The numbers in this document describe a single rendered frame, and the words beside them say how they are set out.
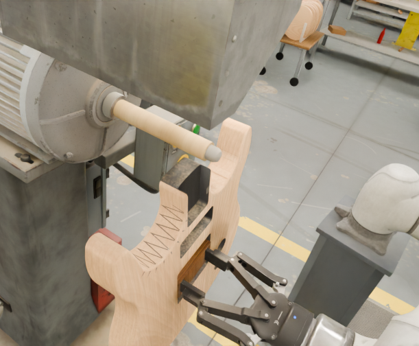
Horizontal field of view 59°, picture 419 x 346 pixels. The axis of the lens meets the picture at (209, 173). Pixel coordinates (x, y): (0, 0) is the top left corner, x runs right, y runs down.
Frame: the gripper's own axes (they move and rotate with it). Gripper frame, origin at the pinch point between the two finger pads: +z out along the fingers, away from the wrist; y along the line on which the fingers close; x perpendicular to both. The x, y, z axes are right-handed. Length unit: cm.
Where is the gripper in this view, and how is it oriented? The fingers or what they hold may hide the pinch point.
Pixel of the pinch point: (195, 269)
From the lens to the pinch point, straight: 65.7
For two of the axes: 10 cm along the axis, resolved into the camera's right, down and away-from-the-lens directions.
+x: 0.7, -7.0, -7.1
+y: 5.4, -5.7, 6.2
